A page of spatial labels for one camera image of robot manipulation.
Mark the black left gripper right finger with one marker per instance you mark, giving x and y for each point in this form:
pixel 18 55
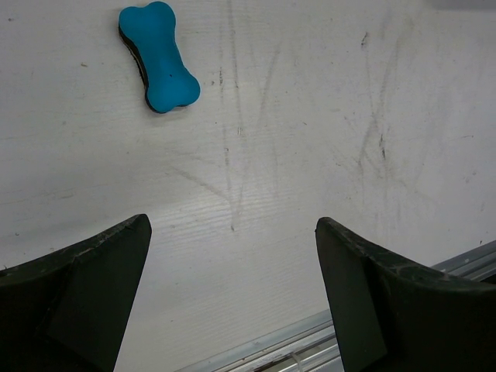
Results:
pixel 394 314

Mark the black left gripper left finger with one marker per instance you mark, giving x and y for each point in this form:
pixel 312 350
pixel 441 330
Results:
pixel 68 310

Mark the aluminium table frame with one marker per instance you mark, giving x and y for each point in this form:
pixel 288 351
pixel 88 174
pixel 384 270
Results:
pixel 311 345

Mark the blue bone shaped eraser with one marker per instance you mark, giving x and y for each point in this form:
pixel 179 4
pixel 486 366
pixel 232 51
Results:
pixel 149 33

